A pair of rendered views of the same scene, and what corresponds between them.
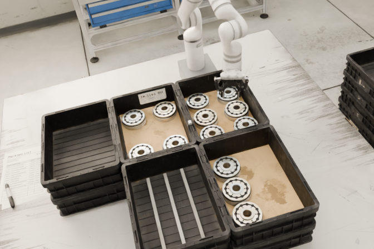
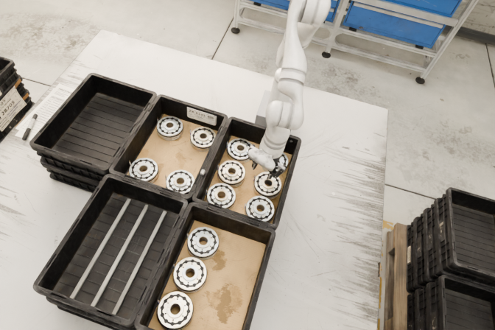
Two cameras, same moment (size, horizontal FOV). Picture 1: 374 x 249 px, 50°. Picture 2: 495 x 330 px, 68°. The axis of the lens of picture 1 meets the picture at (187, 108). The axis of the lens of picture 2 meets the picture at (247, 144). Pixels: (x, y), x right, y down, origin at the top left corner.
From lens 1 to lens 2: 65 cm
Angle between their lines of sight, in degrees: 15
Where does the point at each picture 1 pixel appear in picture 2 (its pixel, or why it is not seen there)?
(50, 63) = (197, 11)
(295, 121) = (326, 230)
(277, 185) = (235, 297)
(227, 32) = (272, 116)
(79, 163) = (90, 139)
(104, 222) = (78, 208)
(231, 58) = (269, 141)
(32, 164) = not seen: hidden behind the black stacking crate
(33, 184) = not seen: hidden behind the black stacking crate
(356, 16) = not seen: outside the picture
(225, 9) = (289, 86)
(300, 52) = (424, 140)
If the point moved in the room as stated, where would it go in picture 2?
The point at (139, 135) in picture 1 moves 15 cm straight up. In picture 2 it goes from (162, 148) to (159, 123)
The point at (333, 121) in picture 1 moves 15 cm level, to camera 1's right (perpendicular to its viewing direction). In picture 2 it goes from (363, 258) to (401, 276)
